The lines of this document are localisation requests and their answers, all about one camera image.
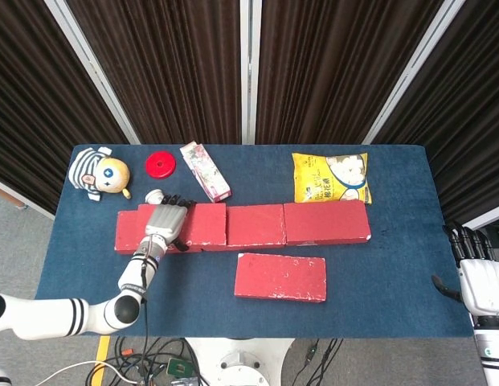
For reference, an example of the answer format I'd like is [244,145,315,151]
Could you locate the dark equipment with green light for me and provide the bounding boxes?
[476,216,499,242]

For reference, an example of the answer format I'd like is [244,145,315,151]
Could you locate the green circuit board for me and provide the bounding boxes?
[166,356,194,379]

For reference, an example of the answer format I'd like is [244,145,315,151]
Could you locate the brown fabric divider panel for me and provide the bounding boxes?
[373,0,499,242]
[256,0,447,145]
[66,0,244,145]
[0,0,129,220]

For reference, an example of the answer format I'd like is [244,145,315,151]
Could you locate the white cable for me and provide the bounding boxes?
[34,359,133,386]

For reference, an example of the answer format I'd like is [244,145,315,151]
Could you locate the striped yellow plush toy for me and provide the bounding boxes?
[67,146,133,202]

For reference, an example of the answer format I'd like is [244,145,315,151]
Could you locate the red round plastic disc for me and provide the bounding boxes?
[145,150,177,180]

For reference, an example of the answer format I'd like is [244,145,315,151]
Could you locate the white divider frame post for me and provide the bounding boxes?
[239,0,261,145]
[43,0,141,145]
[361,0,469,146]

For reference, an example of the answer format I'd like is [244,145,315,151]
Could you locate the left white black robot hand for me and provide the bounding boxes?
[145,194,198,253]

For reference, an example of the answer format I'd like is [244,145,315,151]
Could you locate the small white jar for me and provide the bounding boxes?
[144,189,168,206]

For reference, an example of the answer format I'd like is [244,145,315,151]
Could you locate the blue table cloth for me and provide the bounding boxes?
[35,143,475,339]

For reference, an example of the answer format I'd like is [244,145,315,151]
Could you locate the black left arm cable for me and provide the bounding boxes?
[138,235,160,377]

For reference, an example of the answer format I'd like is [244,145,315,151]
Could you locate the floral tissue pack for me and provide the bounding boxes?
[179,141,233,203]

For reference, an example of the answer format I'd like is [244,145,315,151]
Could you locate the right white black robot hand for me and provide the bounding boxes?
[432,222,499,318]

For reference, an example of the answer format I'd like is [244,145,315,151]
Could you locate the black cable tangle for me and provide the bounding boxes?
[112,336,202,386]

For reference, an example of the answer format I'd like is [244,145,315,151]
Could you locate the red foam brick grey patch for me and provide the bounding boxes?
[136,203,228,246]

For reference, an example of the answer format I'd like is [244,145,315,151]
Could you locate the yellow floor tape strip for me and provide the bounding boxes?
[88,336,112,386]

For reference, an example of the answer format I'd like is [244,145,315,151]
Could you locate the black cable green connector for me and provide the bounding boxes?
[297,337,345,386]

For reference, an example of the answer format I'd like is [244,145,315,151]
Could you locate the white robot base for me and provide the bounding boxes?
[184,336,297,386]

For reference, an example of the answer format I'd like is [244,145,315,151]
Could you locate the yellow marshmallow bag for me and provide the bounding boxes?
[291,151,373,205]

